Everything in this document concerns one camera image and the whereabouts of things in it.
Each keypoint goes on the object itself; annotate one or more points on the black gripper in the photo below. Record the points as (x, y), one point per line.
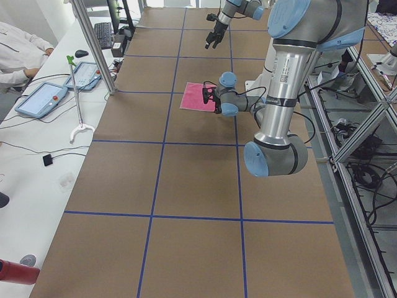
(218, 108)
(221, 27)

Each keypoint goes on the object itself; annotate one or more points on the pink towel with grey back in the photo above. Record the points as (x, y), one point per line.
(192, 99)

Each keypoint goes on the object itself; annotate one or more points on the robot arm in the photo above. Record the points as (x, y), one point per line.
(300, 31)
(250, 9)

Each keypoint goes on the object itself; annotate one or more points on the black box on desk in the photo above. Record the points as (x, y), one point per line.
(119, 45)

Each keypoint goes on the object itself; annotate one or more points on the black keyboard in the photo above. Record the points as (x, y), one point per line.
(103, 32)

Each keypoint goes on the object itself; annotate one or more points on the far teach pendant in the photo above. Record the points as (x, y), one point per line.
(86, 75)

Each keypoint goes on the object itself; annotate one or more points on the teach pendant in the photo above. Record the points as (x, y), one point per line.
(42, 100)
(86, 75)

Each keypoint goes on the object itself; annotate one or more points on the black computer mouse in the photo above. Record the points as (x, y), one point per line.
(81, 53)

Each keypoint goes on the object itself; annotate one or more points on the near teach pendant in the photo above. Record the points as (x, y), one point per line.
(42, 100)

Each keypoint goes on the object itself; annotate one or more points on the small black square device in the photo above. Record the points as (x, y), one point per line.
(47, 160)

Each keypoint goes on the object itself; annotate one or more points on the person in white shirt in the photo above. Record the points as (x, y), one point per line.
(22, 56)

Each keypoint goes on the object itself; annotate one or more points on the red cylinder object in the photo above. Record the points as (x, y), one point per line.
(18, 273)

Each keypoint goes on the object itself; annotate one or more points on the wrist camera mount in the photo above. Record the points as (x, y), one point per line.
(212, 17)

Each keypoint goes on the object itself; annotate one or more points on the aluminium frame post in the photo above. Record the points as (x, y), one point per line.
(91, 39)

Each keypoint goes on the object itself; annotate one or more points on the aluminium frame rail structure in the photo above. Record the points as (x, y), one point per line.
(355, 118)

